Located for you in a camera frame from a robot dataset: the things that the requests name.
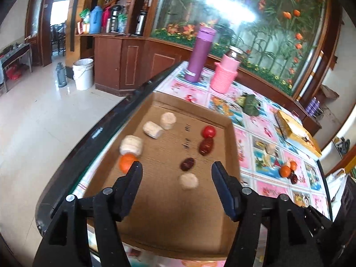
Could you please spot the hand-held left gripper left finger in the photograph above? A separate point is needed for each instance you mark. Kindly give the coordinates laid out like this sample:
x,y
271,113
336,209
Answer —
x,y
133,189

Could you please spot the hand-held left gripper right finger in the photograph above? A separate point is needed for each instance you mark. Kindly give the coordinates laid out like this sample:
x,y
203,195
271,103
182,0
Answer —
x,y
226,197

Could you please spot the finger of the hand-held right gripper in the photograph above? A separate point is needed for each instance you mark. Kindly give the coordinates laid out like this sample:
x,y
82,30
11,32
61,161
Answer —
x,y
319,224

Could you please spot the small orange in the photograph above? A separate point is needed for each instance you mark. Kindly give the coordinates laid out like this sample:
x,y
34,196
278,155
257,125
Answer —
x,y
126,162
293,165

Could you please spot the round pale pressed cake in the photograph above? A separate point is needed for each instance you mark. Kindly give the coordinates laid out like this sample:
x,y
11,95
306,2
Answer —
x,y
188,181

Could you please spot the brown cardboard box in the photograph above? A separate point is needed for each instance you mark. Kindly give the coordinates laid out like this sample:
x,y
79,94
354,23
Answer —
x,y
172,214

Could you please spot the small dark red date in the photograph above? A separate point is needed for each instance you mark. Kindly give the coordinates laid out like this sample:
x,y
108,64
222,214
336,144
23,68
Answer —
x,y
187,164

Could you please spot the dark brown date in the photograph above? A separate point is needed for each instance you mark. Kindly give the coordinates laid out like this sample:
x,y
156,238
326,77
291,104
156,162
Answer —
x,y
294,178

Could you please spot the large red date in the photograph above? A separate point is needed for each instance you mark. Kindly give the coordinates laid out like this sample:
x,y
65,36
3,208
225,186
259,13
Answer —
x,y
206,146

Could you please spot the large orange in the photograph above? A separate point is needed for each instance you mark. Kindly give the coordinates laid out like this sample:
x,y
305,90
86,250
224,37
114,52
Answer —
x,y
284,171

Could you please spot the red tomato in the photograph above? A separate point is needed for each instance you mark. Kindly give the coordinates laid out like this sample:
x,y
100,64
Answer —
x,y
208,131

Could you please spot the white plastic bag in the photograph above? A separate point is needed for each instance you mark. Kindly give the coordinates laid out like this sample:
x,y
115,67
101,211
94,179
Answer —
x,y
332,183

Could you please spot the black rimmed table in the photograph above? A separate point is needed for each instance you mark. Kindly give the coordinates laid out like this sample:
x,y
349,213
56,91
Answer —
x,y
91,144

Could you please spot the dark bundle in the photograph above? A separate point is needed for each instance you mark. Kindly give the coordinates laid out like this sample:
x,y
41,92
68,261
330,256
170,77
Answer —
x,y
342,145

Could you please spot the long yellow silver box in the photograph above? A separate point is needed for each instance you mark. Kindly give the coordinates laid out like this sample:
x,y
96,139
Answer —
x,y
297,133

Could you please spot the purple can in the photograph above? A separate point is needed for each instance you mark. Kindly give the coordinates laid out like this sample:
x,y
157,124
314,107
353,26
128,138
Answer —
x,y
309,105
316,108

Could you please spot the pink knitted jar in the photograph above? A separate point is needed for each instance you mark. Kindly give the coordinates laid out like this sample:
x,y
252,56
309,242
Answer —
x,y
224,75

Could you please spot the white plastic bucket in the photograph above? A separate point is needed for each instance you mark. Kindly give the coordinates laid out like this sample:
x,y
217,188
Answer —
x,y
83,75

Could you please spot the wooden cabinet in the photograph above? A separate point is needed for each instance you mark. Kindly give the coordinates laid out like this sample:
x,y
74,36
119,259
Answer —
x,y
133,61

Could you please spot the grey lantern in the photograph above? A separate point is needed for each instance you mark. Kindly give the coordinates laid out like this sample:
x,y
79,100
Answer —
x,y
61,76

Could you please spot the purple bottle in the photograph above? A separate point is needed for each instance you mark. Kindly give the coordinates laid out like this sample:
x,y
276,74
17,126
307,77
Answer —
x,y
199,55

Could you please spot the white and gold roll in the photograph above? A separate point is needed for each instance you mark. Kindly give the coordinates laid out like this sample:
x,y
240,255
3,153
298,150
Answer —
x,y
313,71

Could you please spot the steel thermos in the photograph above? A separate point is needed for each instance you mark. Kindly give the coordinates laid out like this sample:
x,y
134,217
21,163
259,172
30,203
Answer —
x,y
140,23

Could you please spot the green bag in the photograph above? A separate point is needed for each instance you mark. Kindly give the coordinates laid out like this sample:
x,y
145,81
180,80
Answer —
x,y
122,23

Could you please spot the dark wooden chairs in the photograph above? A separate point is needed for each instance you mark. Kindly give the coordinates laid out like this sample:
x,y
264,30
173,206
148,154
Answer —
x,y
59,40

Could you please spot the red bag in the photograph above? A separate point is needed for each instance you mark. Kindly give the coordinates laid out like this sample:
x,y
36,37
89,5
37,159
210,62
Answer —
x,y
13,73

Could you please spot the orange and white box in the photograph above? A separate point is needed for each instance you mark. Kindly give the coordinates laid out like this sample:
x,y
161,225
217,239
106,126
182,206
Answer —
x,y
83,28

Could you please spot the black coffee pot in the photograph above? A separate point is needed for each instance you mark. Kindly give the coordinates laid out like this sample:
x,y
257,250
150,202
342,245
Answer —
x,y
115,19

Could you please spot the red thermos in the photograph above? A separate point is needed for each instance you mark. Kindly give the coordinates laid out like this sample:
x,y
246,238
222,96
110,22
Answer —
x,y
106,19

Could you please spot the blue thermos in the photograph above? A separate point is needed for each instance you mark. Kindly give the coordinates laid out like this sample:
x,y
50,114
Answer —
x,y
96,21

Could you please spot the dark side table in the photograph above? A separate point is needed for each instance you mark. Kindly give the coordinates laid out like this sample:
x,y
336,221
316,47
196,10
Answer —
x,y
16,54

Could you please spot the green packet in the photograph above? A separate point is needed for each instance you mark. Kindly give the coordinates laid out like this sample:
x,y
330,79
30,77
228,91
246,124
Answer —
x,y
84,15

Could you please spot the glass case with artificial plants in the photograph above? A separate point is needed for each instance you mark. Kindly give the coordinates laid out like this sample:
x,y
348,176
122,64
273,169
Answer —
x,y
264,19

